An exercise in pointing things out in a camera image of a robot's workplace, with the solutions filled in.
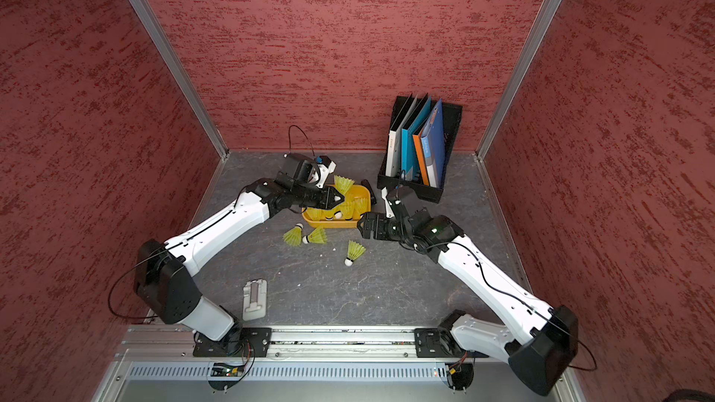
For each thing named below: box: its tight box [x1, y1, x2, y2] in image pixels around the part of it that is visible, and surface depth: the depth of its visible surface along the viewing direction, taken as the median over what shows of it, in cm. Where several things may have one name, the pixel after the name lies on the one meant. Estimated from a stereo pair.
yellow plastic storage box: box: [301, 184, 372, 228], surface depth 99 cm
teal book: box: [401, 95, 432, 181], surface depth 93 cm
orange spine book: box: [412, 130, 431, 187], surface depth 91 cm
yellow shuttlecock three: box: [353, 197, 371, 219], surface depth 100 cm
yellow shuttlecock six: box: [283, 222, 304, 247], surface depth 96 cm
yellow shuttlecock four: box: [301, 227, 328, 244], surface depth 94 cm
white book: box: [385, 93, 419, 178], surface depth 92 cm
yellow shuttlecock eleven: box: [343, 240, 367, 268], surface depth 89 cm
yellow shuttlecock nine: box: [333, 174, 355, 197], surface depth 80 cm
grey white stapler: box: [242, 279, 268, 322], surface depth 82 cm
